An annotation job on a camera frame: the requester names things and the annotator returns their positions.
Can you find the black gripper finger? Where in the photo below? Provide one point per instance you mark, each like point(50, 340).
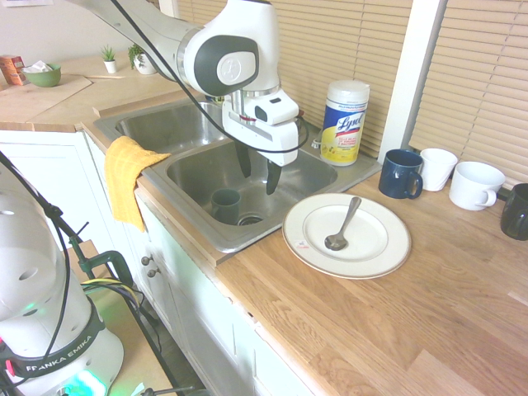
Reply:
point(272, 178)
point(245, 161)

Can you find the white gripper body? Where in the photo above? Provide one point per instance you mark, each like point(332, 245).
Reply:
point(264, 136)

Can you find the silver metal spoon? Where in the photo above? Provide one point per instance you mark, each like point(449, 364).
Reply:
point(341, 231)

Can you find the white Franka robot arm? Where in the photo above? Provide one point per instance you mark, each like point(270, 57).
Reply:
point(231, 49)

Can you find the stainless steel double sink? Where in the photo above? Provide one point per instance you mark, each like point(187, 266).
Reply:
point(231, 173)

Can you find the dark green cup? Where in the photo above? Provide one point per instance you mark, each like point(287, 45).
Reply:
point(225, 205)

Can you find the Lysol wipes canister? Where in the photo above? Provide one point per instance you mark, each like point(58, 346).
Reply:
point(345, 123)

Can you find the cream plate with gold rim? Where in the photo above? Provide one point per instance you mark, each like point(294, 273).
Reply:
point(347, 236)

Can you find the beige window blind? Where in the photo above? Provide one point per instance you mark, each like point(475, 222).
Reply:
point(313, 53)
point(474, 82)

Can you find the yellow dish cloth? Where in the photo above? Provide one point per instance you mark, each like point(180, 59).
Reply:
point(125, 177)

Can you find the navy blue mug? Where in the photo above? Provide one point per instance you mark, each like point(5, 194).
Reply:
point(399, 174)

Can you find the round cabinet knob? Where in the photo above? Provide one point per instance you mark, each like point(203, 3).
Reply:
point(145, 260)
point(152, 272)

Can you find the trailing plant in white pot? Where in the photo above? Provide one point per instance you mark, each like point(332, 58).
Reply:
point(140, 57)

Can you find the wooden stick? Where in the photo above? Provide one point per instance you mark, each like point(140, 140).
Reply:
point(105, 76)

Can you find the green clamp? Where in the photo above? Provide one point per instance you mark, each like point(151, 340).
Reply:
point(111, 264)

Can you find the small plant in white pot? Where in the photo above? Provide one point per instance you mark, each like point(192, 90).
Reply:
point(109, 57)

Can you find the wide white mug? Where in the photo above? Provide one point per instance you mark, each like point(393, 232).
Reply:
point(476, 185)

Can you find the green bowl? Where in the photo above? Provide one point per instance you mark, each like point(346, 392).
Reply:
point(43, 75)

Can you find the white crumpled paper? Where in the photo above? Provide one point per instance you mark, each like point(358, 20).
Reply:
point(38, 67)

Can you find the dark green mug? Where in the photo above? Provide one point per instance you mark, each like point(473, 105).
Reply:
point(515, 212)

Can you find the orange cardboard box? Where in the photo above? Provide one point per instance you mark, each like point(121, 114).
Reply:
point(11, 69)

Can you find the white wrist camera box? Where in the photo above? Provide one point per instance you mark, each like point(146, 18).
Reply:
point(275, 108)

